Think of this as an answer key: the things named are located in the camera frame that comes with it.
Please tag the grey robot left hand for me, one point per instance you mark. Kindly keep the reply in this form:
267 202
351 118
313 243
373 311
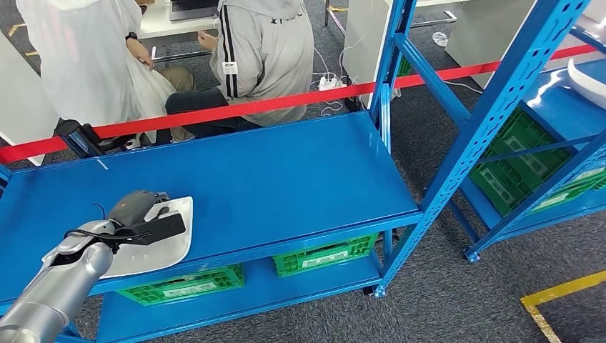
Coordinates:
130 208

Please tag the dark laptop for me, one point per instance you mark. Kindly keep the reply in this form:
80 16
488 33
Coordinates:
194 12

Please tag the yellow floor tape square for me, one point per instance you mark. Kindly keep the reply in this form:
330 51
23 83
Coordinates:
568 289

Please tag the crumpled clear plastic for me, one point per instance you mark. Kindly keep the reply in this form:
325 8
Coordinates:
440 39

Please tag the white power strip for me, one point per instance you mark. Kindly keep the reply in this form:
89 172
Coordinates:
331 84

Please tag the green plastic crate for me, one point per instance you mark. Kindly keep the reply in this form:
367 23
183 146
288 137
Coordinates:
208 284
568 196
350 248
516 156
405 67

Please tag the blue metal shelf rack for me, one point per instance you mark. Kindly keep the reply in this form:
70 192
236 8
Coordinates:
260 180
563 109

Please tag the person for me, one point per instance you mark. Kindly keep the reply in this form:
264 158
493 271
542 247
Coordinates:
265 57
85 61

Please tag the white plastic shell part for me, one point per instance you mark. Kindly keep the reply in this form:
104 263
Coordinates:
161 255
589 85

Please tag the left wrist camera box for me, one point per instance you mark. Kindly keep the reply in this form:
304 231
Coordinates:
161 227

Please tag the white desk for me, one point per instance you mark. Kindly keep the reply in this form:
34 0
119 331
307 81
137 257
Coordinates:
156 23

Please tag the black stanchion post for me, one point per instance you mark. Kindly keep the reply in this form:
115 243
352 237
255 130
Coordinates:
75 137

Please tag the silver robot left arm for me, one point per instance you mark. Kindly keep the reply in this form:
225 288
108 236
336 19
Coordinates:
57 279

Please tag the red barrier belt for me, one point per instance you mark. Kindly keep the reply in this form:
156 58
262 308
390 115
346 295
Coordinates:
260 105

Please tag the white cabinet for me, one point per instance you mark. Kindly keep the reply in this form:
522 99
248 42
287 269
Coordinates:
362 38
483 38

